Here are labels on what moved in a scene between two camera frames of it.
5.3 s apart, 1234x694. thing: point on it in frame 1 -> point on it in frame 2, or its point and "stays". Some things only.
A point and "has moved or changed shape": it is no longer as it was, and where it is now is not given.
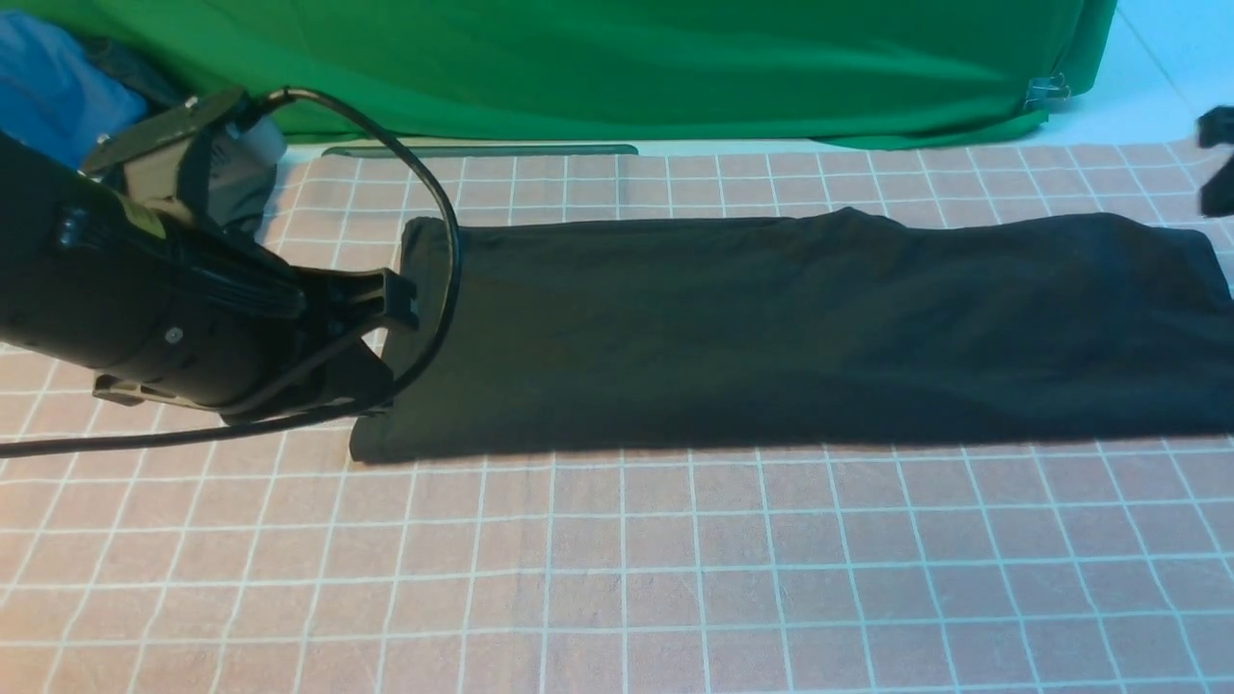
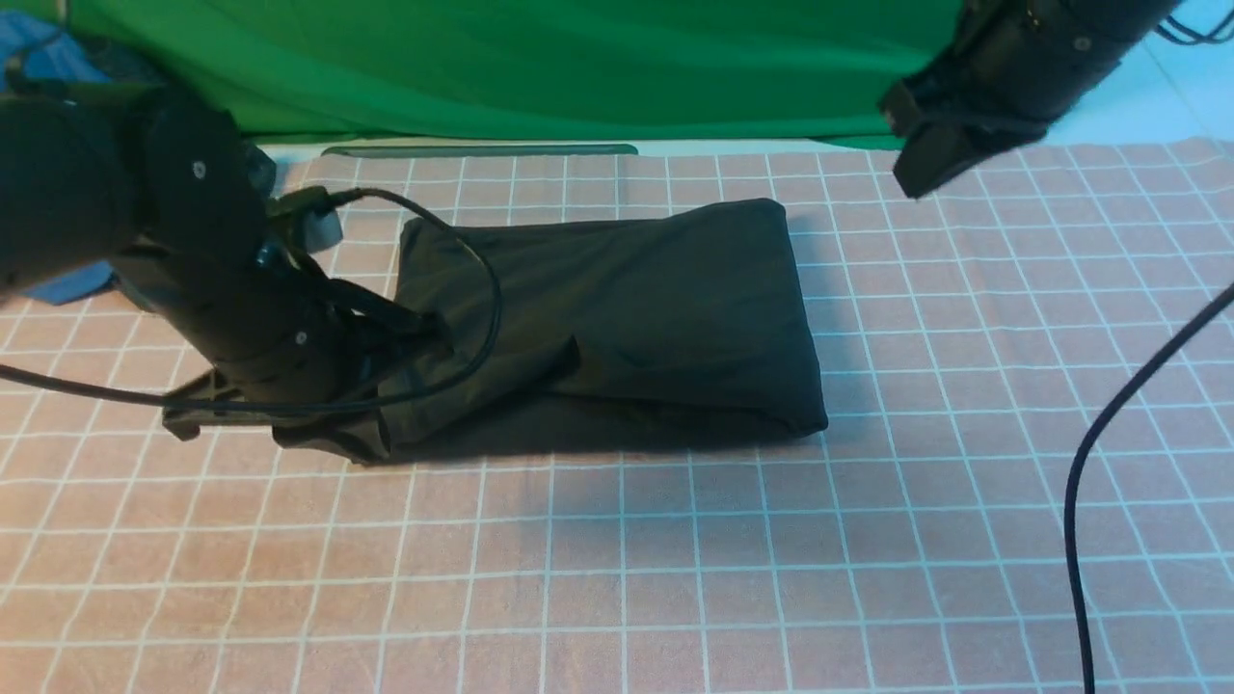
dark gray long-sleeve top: (835, 324) has moved or changed shape
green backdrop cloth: (808, 73) stays
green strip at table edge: (484, 151) stays
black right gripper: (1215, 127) -> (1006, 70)
